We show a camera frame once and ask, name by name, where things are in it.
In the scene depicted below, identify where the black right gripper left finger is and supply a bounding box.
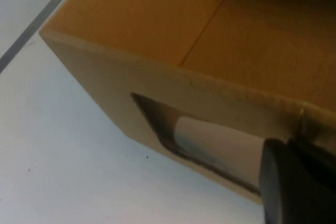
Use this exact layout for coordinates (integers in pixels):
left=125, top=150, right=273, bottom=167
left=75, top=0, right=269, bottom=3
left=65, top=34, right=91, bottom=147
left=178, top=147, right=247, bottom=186
left=259, top=137, right=336, bottom=224

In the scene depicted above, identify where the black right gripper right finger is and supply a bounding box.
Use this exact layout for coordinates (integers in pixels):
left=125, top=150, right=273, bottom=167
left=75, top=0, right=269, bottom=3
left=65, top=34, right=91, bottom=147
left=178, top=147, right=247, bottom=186
left=287, top=134, right=336, bottom=195

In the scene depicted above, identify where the cardboard drawer with bottom handle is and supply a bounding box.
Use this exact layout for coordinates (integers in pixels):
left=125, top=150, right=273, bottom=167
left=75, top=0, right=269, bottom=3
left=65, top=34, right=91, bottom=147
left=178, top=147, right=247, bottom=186
left=38, top=0, right=336, bottom=207

